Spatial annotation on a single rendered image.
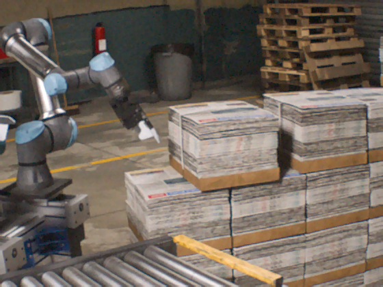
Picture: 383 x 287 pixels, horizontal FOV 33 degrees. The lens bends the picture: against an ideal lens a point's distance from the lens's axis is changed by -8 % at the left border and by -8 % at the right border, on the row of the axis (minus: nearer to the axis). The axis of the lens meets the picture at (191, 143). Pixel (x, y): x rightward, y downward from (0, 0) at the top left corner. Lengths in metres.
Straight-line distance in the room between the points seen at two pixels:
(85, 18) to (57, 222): 7.01
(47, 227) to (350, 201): 1.14
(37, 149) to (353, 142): 1.16
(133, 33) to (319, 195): 7.43
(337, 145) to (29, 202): 1.15
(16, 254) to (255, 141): 0.89
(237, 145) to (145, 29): 7.60
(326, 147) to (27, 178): 1.09
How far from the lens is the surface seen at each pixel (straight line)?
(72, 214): 2.46
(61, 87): 2.30
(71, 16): 9.27
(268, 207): 2.43
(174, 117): 2.52
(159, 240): 1.97
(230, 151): 2.29
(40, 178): 2.52
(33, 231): 2.45
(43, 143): 2.52
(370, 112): 2.56
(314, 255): 2.57
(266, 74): 9.17
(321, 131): 2.46
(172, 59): 9.33
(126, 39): 9.68
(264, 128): 2.32
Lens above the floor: 1.49
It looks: 13 degrees down
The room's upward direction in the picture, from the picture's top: 3 degrees counter-clockwise
